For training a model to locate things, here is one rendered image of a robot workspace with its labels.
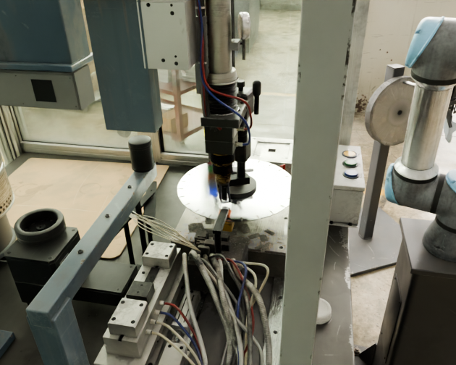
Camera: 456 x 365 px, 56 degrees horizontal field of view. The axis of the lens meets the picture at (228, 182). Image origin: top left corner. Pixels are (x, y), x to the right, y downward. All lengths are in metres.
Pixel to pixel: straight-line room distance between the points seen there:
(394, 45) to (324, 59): 3.87
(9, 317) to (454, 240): 1.19
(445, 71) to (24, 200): 1.36
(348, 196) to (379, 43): 2.93
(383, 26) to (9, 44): 3.48
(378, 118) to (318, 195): 1.72
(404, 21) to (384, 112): 2.14
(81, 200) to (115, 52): 0.83
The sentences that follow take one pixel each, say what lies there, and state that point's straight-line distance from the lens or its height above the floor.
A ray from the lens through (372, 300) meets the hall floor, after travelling 2.28.
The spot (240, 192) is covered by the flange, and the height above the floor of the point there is 0.96.
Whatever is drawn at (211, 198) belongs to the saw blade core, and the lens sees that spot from 1.16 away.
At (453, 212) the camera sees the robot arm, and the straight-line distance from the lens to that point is 1.32.
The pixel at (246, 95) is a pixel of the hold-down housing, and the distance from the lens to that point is 0.98.
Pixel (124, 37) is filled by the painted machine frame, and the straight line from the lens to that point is 0.85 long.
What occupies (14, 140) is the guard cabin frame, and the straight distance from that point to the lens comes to 2.04.
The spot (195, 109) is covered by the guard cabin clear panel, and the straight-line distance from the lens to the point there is 1.65.
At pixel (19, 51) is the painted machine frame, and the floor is 1.36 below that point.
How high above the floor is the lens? 1.58
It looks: 31 degrees down
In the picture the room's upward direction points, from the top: 1 degrees counter-clockwise
